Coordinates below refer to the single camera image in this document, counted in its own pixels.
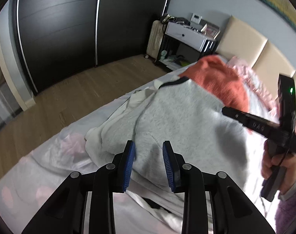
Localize grey t-shirt black collar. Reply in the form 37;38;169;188
85;75;268;234

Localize person's right hand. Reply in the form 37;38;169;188
261;140;296;195

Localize light pink pillow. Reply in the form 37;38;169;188
226;56;279;121

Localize purple fleece sleeve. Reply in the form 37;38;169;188
275;192;296;233

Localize orange folded fleece garment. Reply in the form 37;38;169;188
179;55;249;112

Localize beige padded headboard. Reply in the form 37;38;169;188
216;16;296;99

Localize items under nightstand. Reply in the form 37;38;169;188
159;50;191;71

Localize left white black nightstand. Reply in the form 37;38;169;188
155;22;218;71

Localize white thermostat panel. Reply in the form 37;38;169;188
190;13;202;24

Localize beige ribbed suitcase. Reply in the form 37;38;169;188
145;20;165;59

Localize black wardrobe sliding doors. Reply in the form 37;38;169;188
10;0;167;95

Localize black camera box green LED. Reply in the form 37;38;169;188
277;74;296;135

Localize picture frame on nightstand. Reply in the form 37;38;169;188
200;23;220;39

